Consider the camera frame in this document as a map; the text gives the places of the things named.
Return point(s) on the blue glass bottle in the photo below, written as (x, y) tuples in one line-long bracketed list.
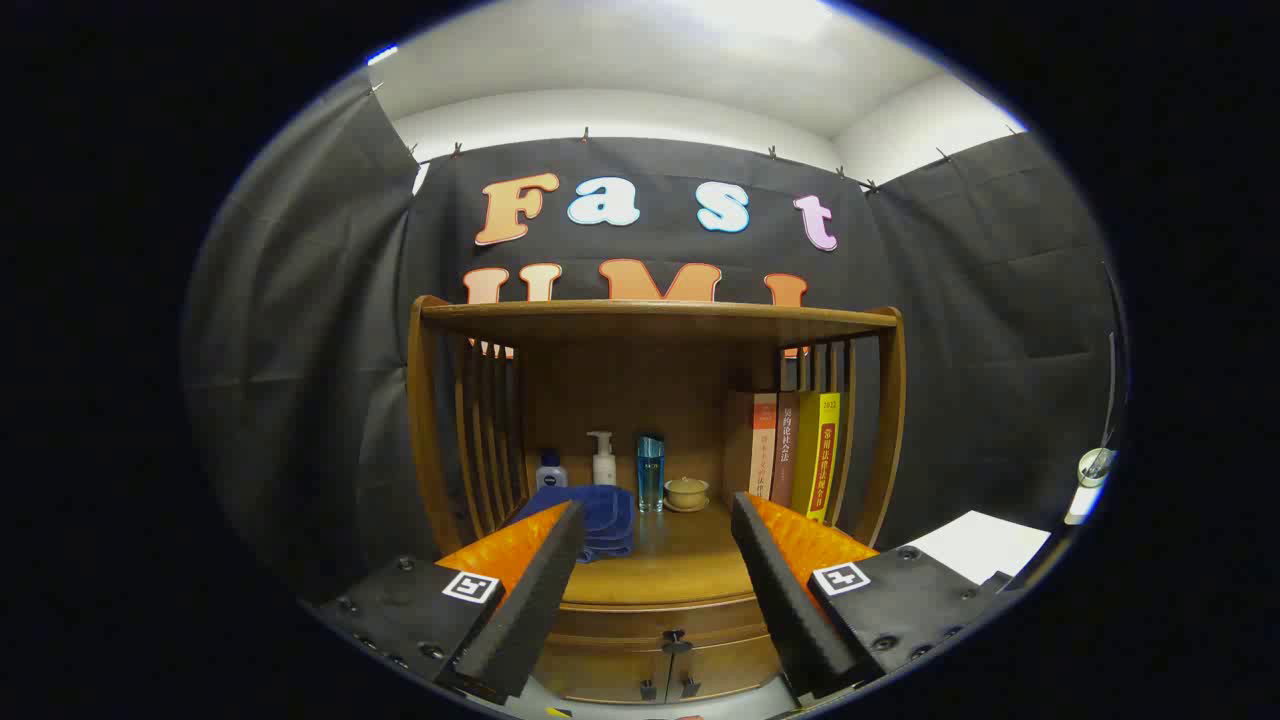
[(650, 480)]

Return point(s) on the yellow book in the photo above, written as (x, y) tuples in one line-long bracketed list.
[(822, 460)]

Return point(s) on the yellow lidded tea bowl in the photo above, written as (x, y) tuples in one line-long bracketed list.
[(686, 492)]

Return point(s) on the small white lotion bottle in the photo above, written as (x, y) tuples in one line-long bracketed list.
[(551, 475)]

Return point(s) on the white pump bottle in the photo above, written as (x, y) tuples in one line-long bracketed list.
[(604, 468)]

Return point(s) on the wooden countertop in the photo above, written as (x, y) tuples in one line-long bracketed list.
[(680, 560)]

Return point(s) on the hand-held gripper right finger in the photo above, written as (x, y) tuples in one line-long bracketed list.
[(790, 610)]

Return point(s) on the wooden drawer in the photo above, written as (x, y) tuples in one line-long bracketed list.
[(620, 622)]

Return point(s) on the wooden cabinet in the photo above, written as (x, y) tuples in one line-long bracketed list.
[(640, 385)]

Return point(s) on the beige orange book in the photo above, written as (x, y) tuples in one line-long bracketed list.
[(763, 450)]

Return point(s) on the brown book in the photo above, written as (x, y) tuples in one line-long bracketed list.
[(786, 450)]

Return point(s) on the black backdrop cloth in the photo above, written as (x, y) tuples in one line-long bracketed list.
[(300, 350)]

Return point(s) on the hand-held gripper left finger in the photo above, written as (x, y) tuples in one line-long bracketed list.
[(530, 610)]

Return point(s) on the blue folded towel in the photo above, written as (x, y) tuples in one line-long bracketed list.
[(605, 520)]

